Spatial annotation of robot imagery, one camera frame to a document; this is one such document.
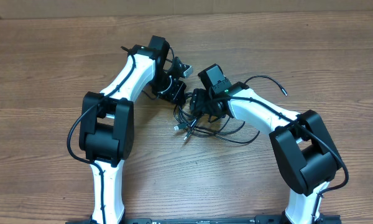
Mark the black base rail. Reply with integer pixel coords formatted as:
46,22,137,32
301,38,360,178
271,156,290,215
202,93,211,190
65,214,342,224

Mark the black USB cable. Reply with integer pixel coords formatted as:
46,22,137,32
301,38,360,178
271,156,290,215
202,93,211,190
244,75,288,97
173,104,261,145

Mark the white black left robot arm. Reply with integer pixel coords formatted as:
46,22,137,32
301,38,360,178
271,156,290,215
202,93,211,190
66,35,193,223

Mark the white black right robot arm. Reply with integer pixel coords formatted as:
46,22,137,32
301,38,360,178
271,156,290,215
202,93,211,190
190,64,349,223

